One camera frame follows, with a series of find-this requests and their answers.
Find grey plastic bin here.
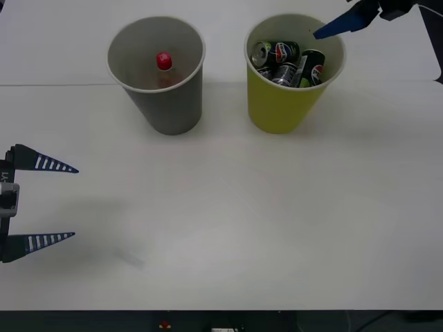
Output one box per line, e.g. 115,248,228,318
106,16,206,136

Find black and silver can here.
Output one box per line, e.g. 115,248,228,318
257,62,302,89

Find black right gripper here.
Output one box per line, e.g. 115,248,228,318
313,0,413,40

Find yellow-green plastic bin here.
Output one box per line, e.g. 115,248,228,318
243,13,347,135

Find small bottle with red cap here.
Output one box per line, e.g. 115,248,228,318
155,51,181,89

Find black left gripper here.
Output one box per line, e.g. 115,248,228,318
0,144,80,264

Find dark robot torso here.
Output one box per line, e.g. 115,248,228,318
0,310,443,332

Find black can with green spots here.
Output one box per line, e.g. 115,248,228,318
297,49,327,88
251,39,301,67

